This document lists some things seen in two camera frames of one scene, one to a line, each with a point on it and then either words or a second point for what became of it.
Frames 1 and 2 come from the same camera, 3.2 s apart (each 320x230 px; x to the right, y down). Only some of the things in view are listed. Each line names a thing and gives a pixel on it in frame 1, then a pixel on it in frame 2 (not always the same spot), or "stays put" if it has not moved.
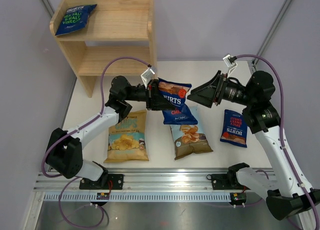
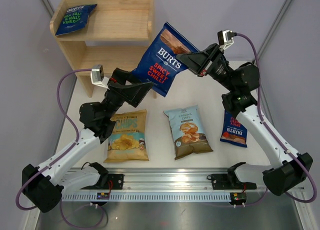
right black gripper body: x=220 y=88 to x=216 y=67
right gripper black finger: x=210 y=85 to x=211 y=49
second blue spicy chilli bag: x=234 y=130 stays put
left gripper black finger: x=161 y=103 to x=121 y=76
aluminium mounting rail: x=142 y=180 stays put
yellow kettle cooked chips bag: x=126 y=140 stays put
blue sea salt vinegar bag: x=75 y=18 stays put
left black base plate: x=114 y=181 stays put
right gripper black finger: x=205 y=97 to x=195 y=61
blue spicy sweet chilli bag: x=175 y=94 to x=159 y=64
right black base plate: x=226 y=181 stays put
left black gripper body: x=151 y=94 to x=114 y=99
